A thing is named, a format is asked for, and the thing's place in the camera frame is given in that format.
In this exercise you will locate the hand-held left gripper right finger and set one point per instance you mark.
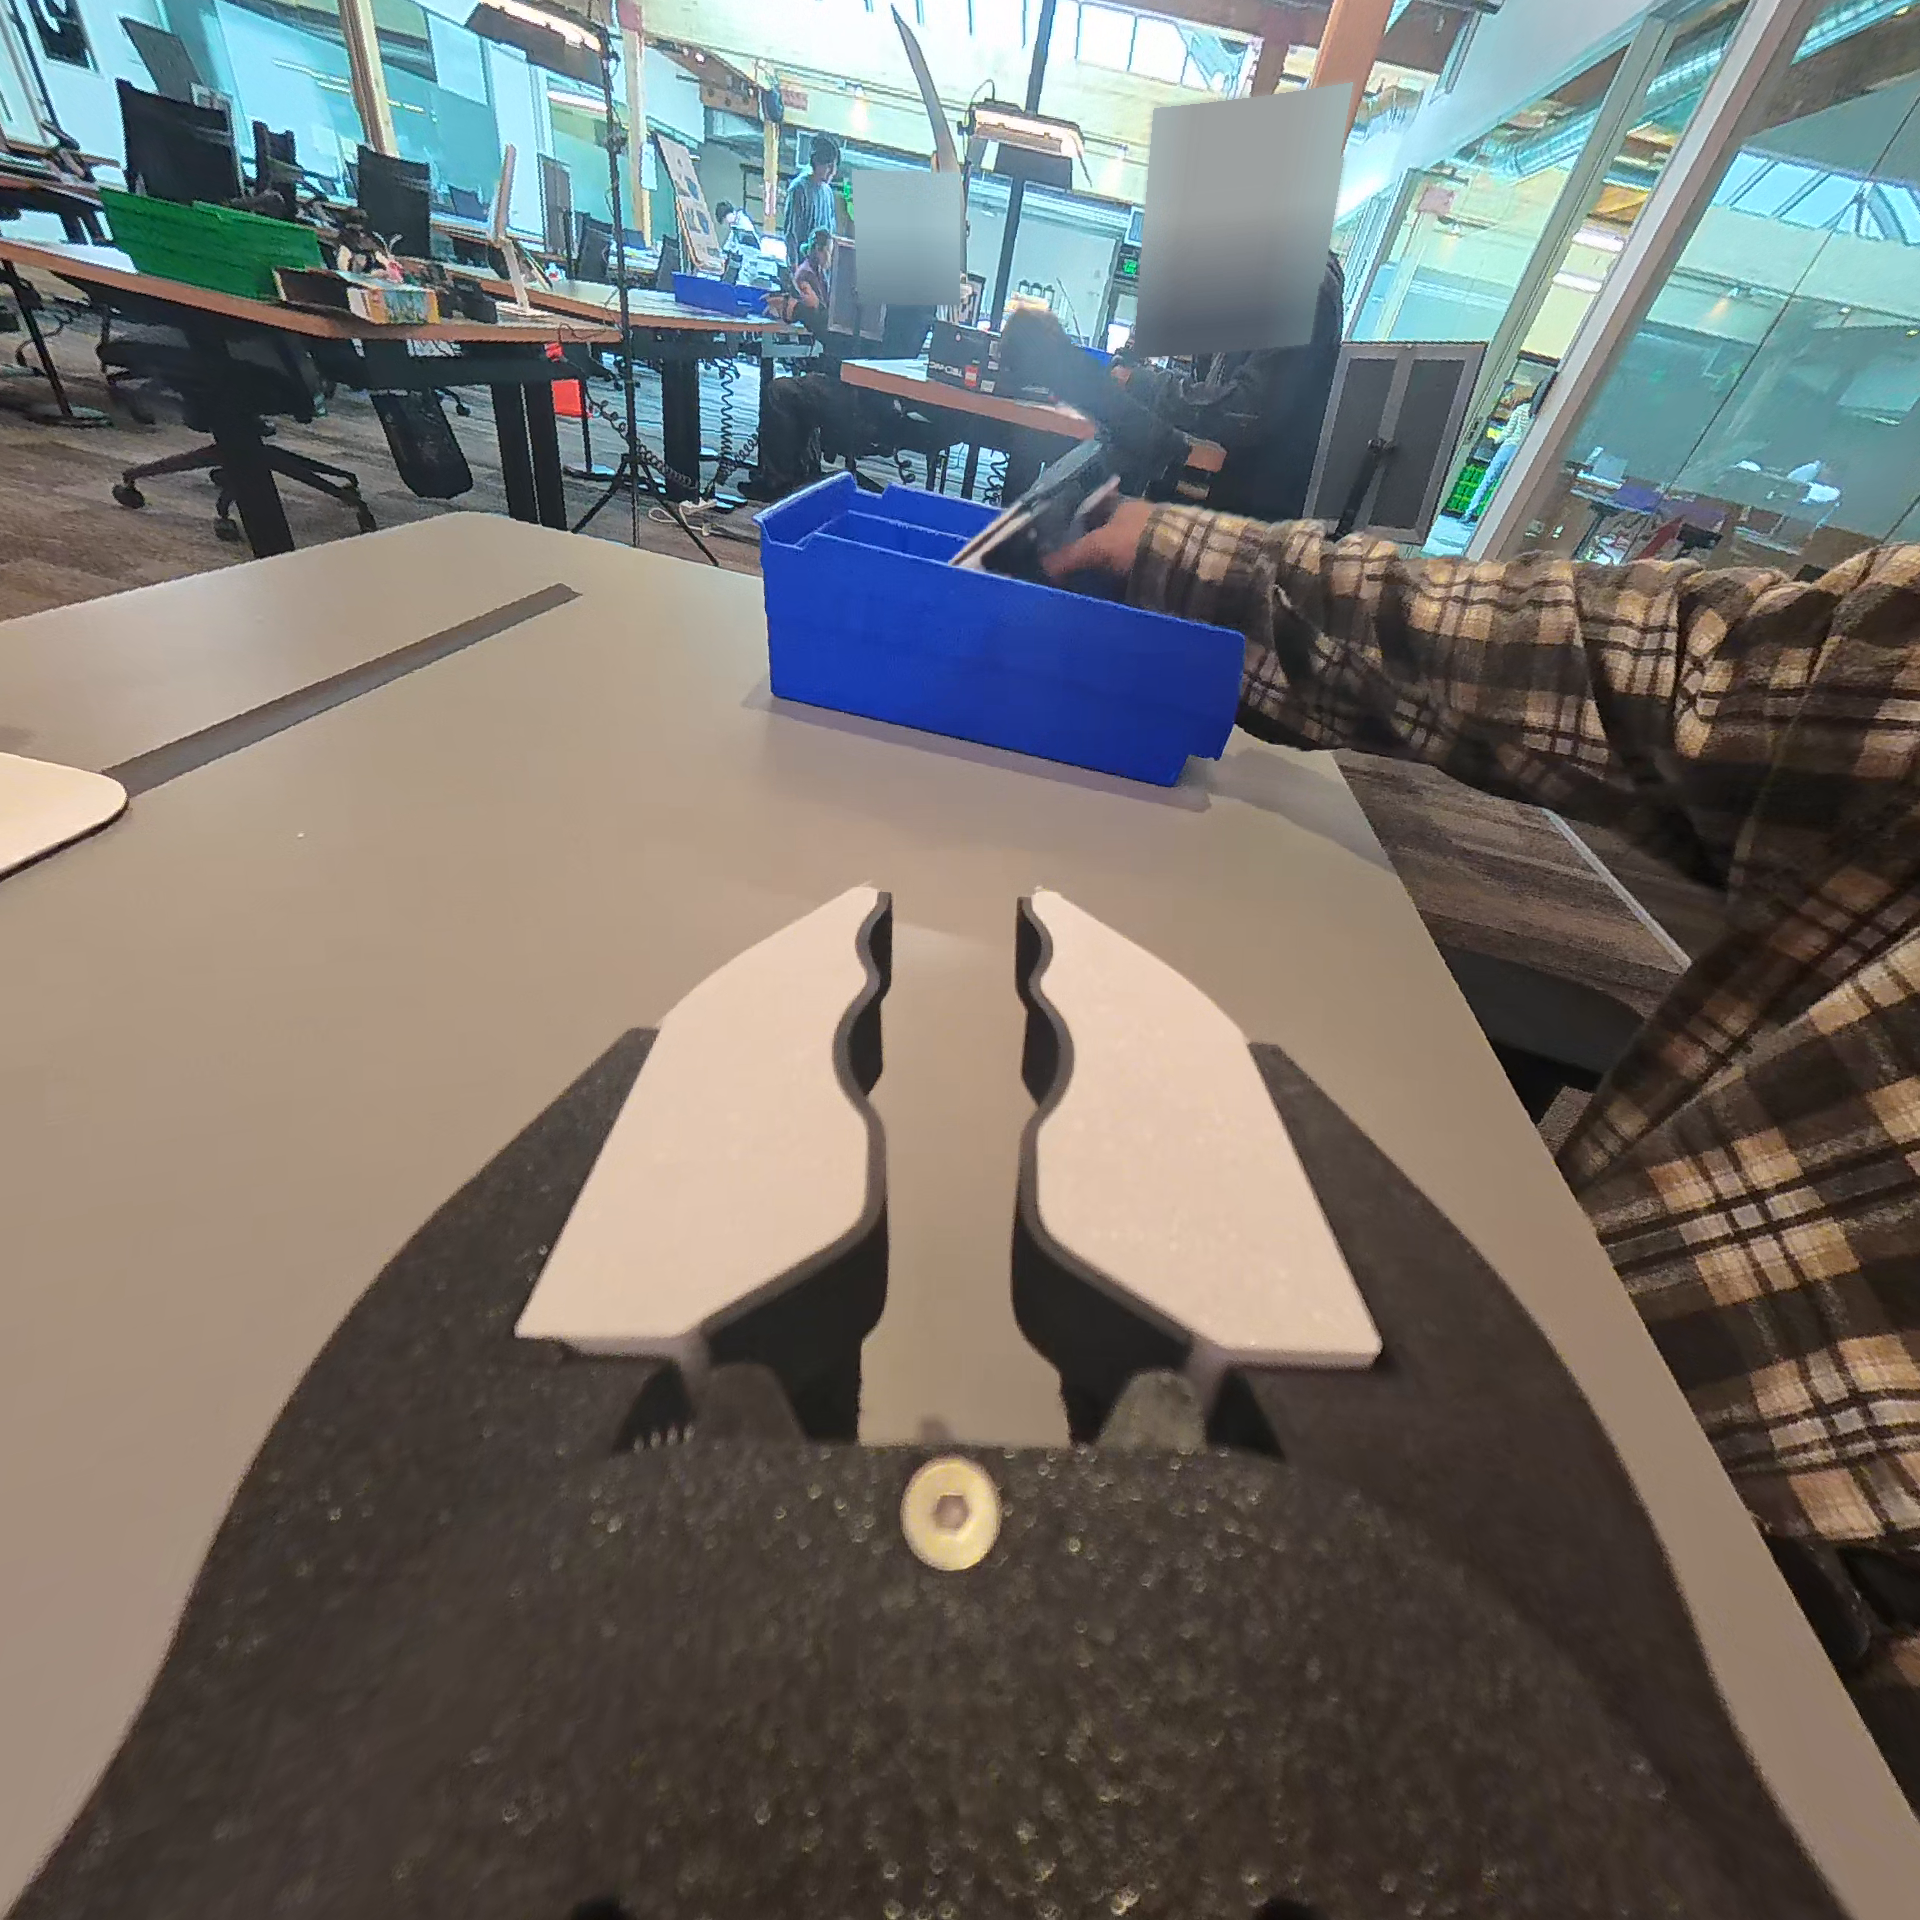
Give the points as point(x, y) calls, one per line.
point(1186, 1167)

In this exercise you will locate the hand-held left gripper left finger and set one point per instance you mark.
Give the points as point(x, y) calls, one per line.
point(702, 1154)

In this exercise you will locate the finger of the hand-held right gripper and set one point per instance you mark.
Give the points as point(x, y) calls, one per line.
point(997, 536)

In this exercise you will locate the blue plastic bin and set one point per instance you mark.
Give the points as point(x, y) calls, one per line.
point(990, 662)

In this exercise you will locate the person's right forearm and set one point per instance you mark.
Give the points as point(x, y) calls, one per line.
point(1499, 662)

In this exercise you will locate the person's right hand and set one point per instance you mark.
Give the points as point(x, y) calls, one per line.
point(1106, 544)

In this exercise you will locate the wooden desk black legs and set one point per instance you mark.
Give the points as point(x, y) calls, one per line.
point(527, 436)
point(681, 429)
point(961, 399)

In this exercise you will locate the black box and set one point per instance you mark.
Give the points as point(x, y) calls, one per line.
point(961, 353)

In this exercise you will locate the grey cabinet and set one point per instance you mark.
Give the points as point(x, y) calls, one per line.
point(1395, 436)

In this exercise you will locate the blue parts bin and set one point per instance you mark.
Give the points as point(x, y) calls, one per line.
point(721, 296)

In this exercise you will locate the black tripod light stand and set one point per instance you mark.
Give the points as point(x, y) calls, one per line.
point(615, 298)

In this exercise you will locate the person's torso plaid shirt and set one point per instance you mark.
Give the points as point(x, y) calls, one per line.
point(1770, 1198)

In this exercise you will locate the black bag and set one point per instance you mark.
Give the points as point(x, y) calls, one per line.
point(417, 436)

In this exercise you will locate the flat cardboard box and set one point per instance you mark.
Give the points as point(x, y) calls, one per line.
point(357, 296)

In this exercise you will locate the black monitor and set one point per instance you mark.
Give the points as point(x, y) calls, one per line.
point(172, 145)
point(393, 195)

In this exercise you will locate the white document stand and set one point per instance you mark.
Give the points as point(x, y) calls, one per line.
point(43, 801)

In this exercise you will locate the black office chair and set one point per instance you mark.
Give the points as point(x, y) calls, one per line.
point(236, 406)

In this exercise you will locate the green crate stack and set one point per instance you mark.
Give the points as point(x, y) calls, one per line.
point(206, 239)

